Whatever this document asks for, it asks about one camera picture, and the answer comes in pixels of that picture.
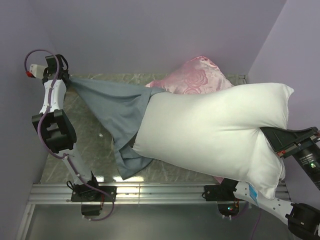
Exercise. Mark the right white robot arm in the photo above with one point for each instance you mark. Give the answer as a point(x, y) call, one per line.
point(302, 220)

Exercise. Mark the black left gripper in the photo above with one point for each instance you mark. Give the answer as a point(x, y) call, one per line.
point(46, 72)

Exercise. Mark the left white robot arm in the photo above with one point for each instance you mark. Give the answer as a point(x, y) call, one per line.
point(57, 133)

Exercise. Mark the white pillow insert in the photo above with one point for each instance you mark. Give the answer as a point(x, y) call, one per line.
point(220, 133)

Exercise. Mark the pink rose satin pillow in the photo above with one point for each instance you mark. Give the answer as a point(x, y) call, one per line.
point(197, 76)

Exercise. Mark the aluminium mounting rail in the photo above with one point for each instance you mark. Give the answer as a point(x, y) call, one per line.
point(143, 211)

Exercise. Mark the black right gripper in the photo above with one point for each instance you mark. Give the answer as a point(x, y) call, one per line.
point(281, 138)

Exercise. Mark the blue-grey fabric pillowcase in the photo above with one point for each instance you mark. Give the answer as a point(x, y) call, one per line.
point(120, 108)

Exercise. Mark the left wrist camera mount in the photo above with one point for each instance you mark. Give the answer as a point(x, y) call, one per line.
point(36, 71)

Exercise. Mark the blue white pillow label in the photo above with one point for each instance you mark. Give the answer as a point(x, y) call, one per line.
point(253, 194)

